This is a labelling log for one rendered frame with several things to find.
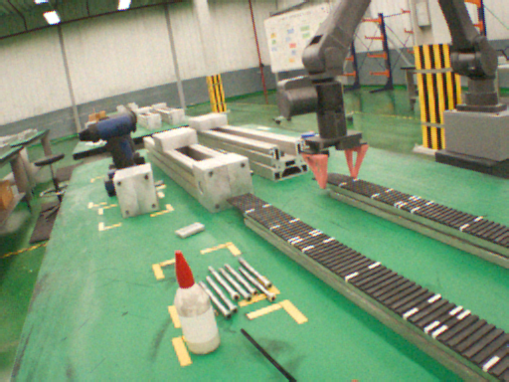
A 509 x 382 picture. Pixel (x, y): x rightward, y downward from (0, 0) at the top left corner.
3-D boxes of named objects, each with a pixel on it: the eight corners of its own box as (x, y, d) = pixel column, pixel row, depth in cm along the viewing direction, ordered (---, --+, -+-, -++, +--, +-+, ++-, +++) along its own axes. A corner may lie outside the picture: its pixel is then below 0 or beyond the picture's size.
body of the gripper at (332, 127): (304, 147, 80) (298, 111, 78) (345, 137, 83) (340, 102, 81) (322, 152, 74) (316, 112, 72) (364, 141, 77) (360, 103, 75)
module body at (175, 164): (240, 192, 95) (234, 156, 93) (200, 203, 92) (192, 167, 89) (170, 151, 167) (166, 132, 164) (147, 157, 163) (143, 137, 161)
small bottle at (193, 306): (199, 331, 45) (174, 242, 41) (227, 337, 43) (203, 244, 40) (181, 350, 42) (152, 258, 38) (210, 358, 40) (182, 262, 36)
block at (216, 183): (265, 197, 88) (257, 155, 85) (212, 213, 84) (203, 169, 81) (249, 189, 96) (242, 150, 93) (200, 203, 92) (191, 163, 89)
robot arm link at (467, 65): (495, 85, 89) (479, 84, 94) (493, 45, 86) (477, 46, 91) (474, 87, 86) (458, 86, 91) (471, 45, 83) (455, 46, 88)
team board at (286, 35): (272, 125, 725) (254, 20, 668) (290, 119, 755) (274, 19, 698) (339, 125, 613) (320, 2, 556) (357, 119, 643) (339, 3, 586)
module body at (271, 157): (309, 171, 102) (304, 138, 99) (273, 182, 98) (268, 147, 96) (212, 141, 173) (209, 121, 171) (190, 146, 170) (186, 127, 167)
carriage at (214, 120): (229, 131, 151) (226, 114, 149) (201, 138, 148) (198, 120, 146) (216, 128, 166) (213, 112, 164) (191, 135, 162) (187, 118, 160)
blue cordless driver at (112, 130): (150, 186, 116) (134, 112, 109) (86, 204, 109) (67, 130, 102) (146, 181, 123) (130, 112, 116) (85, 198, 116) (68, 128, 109)
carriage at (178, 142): (200, 151, 122) (195, 129, 120) (165, 160, 119) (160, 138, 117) (187, 146, 137) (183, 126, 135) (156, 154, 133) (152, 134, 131)
